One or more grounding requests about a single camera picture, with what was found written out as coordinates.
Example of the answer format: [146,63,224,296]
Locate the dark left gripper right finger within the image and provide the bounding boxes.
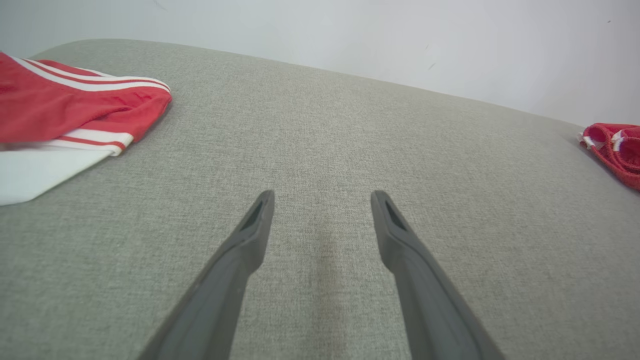
[370,190,506,360]

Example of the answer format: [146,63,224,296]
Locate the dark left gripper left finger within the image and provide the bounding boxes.
[137,190,276,360]

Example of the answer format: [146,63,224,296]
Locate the red Bulls 23 shorts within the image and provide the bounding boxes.
[578,123,640,192]

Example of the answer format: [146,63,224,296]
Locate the red white-trimmed basketball jersey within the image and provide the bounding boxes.
[0,51,173,207]

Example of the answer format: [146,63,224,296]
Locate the grey fabric sofa cushion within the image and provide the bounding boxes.
[0,39,640,360]

